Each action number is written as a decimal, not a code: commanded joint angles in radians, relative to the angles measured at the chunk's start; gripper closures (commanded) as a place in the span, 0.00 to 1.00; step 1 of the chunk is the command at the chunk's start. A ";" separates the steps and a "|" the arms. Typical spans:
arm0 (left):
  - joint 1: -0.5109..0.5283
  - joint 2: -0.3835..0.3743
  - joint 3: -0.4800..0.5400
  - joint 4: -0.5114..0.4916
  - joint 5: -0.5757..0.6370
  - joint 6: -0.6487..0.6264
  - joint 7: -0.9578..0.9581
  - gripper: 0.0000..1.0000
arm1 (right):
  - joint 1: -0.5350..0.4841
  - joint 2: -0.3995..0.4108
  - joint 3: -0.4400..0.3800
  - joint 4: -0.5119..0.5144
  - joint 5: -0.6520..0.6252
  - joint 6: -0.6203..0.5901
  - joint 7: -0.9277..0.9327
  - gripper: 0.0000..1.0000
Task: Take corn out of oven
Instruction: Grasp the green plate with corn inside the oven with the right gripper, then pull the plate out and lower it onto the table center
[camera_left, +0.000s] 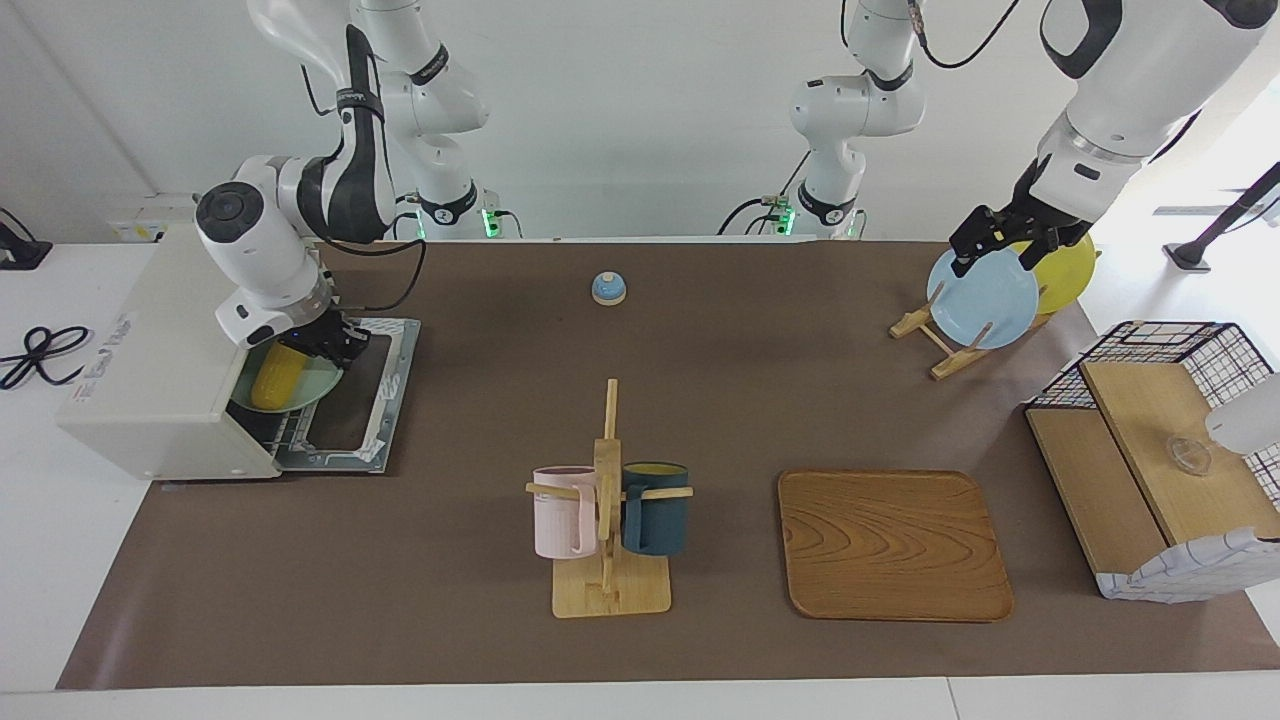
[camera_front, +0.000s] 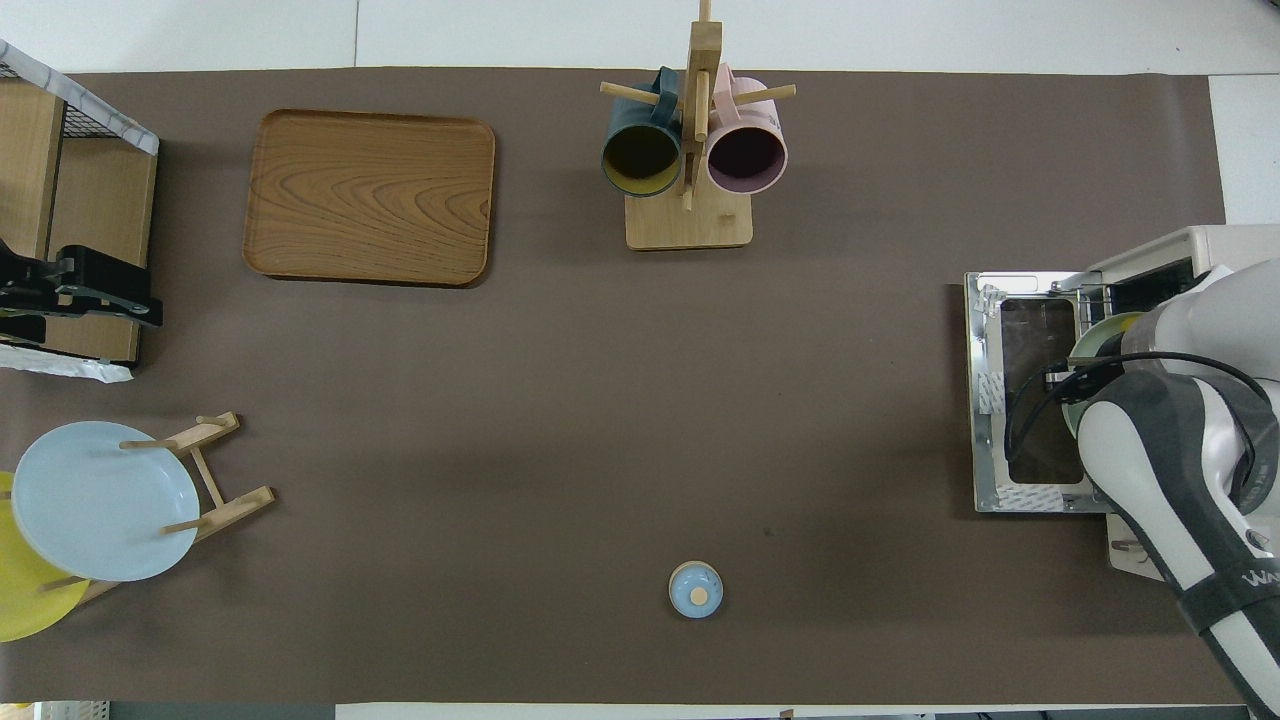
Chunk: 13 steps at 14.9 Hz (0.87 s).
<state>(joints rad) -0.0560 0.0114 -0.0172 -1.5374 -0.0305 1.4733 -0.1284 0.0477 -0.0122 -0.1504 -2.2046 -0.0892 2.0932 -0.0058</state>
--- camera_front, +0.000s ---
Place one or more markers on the light green plate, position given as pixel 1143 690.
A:
pixel 1108 332

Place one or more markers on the light blue plate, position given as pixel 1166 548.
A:
pixel 90 510

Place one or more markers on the yellow plate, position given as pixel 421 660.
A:
pixel 20 600

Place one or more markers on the dark teal mug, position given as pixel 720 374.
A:
pixel 640 150

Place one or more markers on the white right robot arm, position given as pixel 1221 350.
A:
pixel 1150 480

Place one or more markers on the pink mug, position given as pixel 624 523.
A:
pixel 745 155

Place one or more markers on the wooden serving tray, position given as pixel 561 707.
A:
pixel 370 200

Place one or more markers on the wooden plate rack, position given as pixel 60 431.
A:
pixel 240 505

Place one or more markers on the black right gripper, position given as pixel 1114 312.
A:
pixel 1085 378

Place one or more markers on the cream toaster oven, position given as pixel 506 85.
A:
pixel 1180 245

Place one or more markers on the wooden step shelf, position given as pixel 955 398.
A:
pixel 90 200

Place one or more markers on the brown table mat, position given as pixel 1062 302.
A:
pixel 600 400

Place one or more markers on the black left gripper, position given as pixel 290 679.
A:
pixel 25 290

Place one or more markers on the wooden mug tree stand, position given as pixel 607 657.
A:
pixel 690 225

